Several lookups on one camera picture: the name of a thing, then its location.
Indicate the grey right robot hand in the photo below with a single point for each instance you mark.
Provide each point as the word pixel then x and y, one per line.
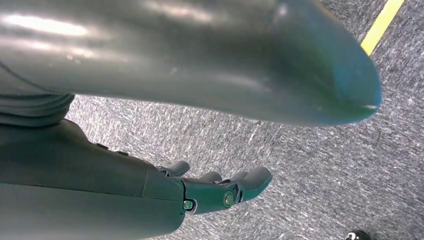
pixel 165 59

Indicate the yellow floor tape square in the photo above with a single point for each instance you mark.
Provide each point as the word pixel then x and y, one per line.
pixel 381 26

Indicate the black glossy object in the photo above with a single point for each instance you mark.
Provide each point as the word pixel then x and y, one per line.
pixel 357 236

